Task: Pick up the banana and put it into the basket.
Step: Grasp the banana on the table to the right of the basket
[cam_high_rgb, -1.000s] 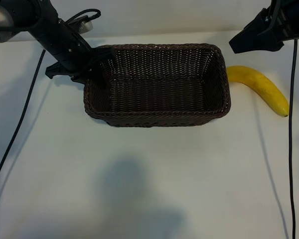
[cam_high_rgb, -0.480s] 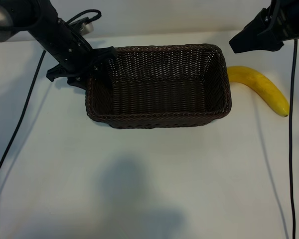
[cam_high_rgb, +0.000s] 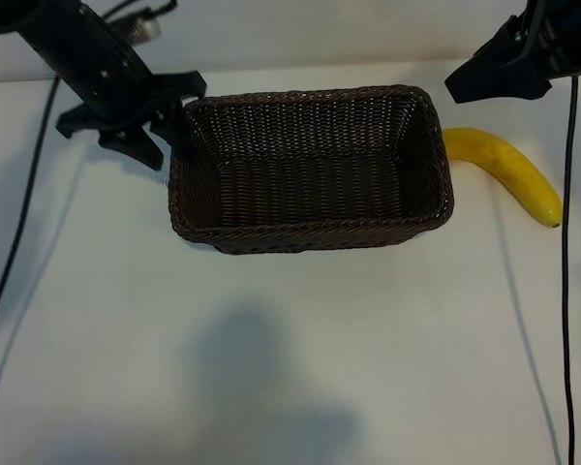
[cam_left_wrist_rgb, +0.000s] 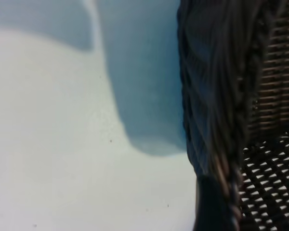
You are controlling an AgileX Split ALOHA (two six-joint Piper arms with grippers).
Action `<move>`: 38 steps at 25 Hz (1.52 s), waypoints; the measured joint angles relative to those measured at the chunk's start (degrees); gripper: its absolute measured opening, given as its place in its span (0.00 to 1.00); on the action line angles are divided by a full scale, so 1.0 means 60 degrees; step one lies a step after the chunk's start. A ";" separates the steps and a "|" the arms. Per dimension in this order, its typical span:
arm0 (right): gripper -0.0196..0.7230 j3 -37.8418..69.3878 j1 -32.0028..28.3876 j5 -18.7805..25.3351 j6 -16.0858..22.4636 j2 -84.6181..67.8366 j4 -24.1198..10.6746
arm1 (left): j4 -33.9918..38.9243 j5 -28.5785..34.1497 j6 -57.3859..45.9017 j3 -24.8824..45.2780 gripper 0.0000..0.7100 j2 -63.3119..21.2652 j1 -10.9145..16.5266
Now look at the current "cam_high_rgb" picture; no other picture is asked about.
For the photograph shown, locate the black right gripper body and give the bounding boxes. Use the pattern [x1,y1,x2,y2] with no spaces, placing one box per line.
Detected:
[511,0,581,81]

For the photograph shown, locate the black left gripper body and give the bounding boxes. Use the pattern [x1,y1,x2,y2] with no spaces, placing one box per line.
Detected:
[22,0,208,147]

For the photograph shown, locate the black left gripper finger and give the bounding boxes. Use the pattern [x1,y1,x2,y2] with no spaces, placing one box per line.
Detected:
[98,123,165,171]
[155,96,200,162]

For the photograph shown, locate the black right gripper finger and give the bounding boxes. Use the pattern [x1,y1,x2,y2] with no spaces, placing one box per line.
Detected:
[443,47,553,105]
[470,16,530,62]

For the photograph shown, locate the yellow banana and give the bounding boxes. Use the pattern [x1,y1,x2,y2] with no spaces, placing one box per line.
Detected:
[443,127,564,229]

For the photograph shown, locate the dark brown woven basket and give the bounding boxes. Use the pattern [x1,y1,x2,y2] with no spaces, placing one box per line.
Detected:
[168,84,455,257]

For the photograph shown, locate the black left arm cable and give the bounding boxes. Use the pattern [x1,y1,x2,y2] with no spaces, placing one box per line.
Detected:
[0,77,60,362]

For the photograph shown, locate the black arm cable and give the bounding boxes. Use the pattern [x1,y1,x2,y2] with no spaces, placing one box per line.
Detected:
[562,75,580,465]
[0,77,60,362]

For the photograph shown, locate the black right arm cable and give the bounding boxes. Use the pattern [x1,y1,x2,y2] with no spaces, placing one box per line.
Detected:
[562,75,580,465]

